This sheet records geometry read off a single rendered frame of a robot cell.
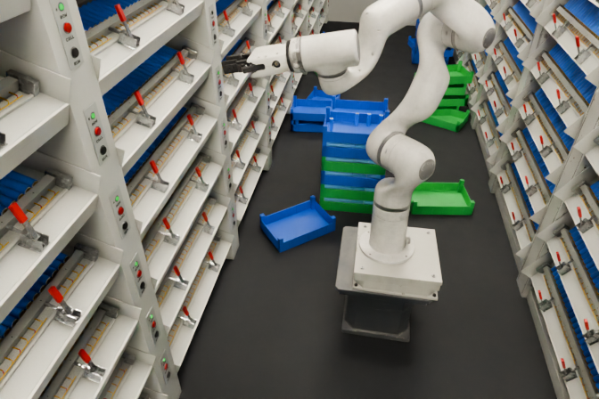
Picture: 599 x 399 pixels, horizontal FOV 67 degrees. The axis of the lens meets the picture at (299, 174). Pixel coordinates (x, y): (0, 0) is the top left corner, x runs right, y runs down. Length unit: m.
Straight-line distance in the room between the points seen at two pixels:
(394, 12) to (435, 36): 0.26
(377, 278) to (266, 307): 0.54
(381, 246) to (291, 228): 0.72
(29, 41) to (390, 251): 1.17
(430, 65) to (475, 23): 0.16
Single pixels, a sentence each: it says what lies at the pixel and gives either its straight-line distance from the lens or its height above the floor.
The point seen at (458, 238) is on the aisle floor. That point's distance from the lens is 2.26.
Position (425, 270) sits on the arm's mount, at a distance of 1.55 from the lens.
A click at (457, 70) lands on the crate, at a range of 3.37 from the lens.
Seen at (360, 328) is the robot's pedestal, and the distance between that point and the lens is 1.78.
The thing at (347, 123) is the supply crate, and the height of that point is 0.40.
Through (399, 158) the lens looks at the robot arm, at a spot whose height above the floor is 0.75.
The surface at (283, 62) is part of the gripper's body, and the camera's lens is 1.09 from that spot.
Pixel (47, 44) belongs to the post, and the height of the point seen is 1.21.
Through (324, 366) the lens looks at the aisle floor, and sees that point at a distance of 1.71.
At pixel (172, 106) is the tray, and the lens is 1.28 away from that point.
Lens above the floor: 1.46
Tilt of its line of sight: 35 degrees down
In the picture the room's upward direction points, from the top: straight up
